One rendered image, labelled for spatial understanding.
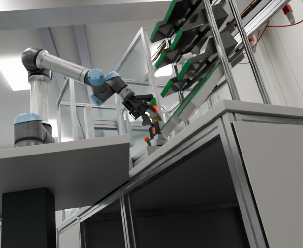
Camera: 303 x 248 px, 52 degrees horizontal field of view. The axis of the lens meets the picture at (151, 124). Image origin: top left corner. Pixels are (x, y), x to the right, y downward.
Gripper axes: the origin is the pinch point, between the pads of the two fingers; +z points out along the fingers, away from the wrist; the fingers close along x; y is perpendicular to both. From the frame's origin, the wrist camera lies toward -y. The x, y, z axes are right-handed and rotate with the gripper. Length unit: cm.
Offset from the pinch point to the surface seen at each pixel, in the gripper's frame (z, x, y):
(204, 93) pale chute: 4, 49, 13
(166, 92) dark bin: -7.4, 25.0, 4.7
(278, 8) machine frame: 0, 28, -133
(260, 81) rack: 17, 54, -11
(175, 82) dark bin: -7.3, 32.9, 3.9
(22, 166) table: -18, 31, 75
